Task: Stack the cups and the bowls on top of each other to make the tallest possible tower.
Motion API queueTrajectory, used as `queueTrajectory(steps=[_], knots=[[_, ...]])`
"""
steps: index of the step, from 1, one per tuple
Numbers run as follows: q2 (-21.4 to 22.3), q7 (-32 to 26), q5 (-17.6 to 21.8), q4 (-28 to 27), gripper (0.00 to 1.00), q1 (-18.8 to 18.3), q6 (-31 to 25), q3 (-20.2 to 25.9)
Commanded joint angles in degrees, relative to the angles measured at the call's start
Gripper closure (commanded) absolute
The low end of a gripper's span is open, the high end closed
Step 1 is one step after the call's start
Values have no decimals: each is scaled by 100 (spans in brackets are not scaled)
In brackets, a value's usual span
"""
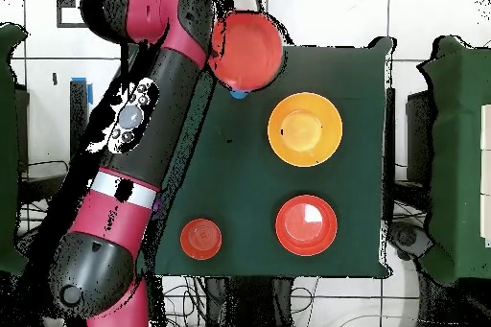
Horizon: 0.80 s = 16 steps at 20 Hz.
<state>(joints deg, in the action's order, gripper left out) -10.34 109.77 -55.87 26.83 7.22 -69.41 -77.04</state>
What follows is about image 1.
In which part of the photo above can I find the large yellow-orange bowl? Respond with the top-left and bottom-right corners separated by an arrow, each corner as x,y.
267,91 -> 343,168

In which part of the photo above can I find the large orange bowl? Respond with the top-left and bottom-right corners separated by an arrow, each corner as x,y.
208,10 -> 285,92
274,194 -> 339,258

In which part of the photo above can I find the dark green table cloth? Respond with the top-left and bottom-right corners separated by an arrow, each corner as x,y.
152,34 -> 396,279

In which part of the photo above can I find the small orange bowl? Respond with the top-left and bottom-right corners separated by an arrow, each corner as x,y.
179,218 -> 223,262

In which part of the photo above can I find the green cloth covered side table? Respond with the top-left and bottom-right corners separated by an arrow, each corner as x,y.
417,35 -> 491,286
0,22 -> 35,276

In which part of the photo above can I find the blue tape strip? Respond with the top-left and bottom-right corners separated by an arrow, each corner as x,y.
70,76 -> 94,105

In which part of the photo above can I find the black office chair base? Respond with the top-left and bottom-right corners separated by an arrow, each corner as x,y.
386,221 -> 434,263

